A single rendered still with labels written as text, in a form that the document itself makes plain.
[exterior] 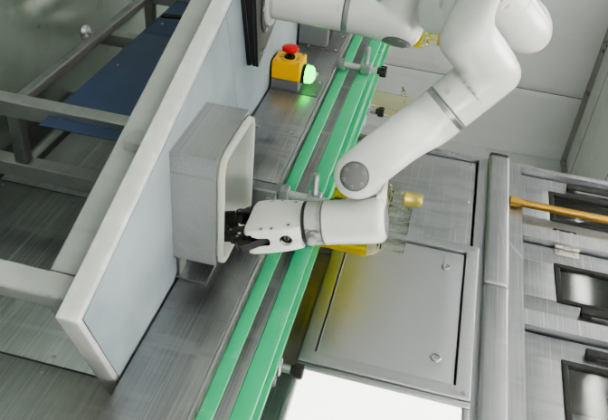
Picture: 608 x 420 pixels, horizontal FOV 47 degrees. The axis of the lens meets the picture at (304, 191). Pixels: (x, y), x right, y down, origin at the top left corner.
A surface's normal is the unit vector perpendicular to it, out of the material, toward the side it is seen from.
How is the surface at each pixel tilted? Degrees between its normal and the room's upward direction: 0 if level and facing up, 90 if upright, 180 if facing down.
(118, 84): 90
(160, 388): 90
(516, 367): 90
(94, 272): 90
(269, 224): 106
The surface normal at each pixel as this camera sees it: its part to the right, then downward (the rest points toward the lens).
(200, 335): 0.08, -0.81
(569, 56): -0.23, 0.55
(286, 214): -0.20, -0.82
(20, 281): 0.00, -0.57
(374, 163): -0.22, 0.06
